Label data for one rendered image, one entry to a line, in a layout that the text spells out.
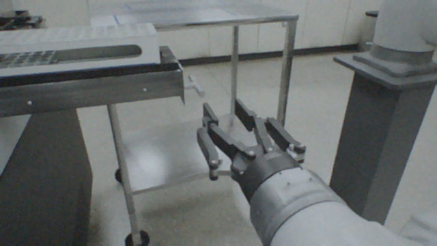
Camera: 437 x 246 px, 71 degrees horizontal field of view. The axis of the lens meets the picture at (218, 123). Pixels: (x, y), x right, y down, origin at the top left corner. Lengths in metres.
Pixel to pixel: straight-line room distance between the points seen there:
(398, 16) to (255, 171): 0.68
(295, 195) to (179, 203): 1.16
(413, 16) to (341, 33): 2.82
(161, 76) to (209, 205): 0.95
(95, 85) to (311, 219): 0.40
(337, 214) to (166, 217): 1.14
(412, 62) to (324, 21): 2.65
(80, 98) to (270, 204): 0.37
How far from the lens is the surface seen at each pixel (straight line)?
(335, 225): 0.27
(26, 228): 0.70
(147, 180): 1.12
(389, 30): 0.95
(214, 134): 0.44
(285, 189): 0.30
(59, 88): 0.55
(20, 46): 0.55
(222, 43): 3.10
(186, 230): 1.32
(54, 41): 0.54
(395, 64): 0.95
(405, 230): 0.39
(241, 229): 1.31
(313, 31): 3.52
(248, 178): 0.35
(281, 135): 0.44
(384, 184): 1.14
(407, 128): 1.05
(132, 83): 0.54
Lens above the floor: 0.98
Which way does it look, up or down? 29 degrees down
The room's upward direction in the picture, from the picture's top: straight up
